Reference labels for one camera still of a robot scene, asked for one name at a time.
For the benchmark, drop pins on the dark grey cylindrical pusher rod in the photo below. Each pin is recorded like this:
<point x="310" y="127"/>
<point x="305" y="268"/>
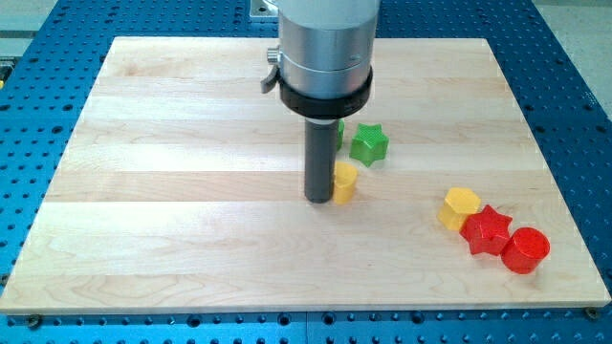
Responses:
<point x="321" y="141"/>

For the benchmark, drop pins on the black pusher mounting collar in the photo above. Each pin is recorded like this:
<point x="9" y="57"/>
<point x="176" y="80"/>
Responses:
<point x="325" y="109"/>

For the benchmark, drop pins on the yellow heart block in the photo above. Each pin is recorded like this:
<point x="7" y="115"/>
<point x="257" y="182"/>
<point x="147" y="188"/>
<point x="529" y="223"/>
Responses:
<point x="345" y="180"/>

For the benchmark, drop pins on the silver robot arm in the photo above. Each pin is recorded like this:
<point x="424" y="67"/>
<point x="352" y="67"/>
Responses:
<point x="322" y="67"/>

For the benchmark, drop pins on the yellow hexagon block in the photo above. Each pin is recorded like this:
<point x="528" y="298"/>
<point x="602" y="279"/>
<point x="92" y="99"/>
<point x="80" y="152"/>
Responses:
<point x="459" y="203"/>

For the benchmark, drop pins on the green block behind rod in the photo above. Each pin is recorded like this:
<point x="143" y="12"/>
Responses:
<point x="340" y="134"/>

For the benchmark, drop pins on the green star block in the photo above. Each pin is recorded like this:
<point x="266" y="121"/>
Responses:
<point x="369" y="144"/>

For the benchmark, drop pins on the light wooden board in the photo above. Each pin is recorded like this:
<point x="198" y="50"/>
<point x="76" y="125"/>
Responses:
<point x="181" y="190"/>

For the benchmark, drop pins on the red star block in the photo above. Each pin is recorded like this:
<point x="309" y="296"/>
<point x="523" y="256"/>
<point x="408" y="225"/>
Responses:
<point x="487" y="231"/>

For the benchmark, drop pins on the red cylinder block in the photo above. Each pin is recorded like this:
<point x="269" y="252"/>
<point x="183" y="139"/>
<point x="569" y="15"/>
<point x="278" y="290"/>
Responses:
<point x="525" y="250"/>

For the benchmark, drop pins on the blue perforated table plate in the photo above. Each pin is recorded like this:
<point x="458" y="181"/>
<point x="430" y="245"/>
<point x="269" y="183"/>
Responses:
<point x="49" y="85"/>

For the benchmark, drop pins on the silver metal base bracket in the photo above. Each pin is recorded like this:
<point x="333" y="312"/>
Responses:
<point x="263" y="10"/>

